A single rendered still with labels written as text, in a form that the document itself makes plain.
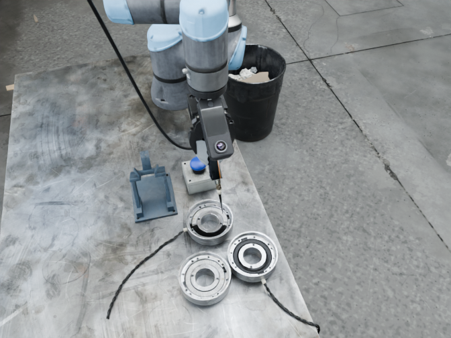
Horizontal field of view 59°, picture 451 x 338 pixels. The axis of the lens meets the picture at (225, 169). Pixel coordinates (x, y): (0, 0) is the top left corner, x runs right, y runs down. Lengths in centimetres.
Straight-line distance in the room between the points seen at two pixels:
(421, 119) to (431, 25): 112
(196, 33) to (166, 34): 44
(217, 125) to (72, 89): 71
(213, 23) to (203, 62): 7
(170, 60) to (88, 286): 60
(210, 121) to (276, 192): 129
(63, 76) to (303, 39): 203
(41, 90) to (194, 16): 83
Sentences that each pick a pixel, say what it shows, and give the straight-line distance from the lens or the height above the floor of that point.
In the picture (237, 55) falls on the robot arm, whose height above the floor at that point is 98.
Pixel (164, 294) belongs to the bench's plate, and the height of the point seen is 80.
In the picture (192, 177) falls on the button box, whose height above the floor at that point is 84.
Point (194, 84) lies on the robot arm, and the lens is 70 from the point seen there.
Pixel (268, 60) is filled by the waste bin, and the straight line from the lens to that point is 217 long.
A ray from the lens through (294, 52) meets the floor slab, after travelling 291.
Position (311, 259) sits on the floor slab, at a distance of 181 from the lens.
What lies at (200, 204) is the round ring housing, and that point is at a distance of 91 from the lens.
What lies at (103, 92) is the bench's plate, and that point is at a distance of 130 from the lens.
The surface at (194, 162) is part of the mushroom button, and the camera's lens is 94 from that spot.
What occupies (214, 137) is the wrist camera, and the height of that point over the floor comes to 107.
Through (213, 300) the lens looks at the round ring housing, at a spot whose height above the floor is 83.
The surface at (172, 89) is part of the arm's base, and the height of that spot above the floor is 87.
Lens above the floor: 157
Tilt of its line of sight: 50 degrees down
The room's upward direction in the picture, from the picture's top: 1 degrees counter-clockwise
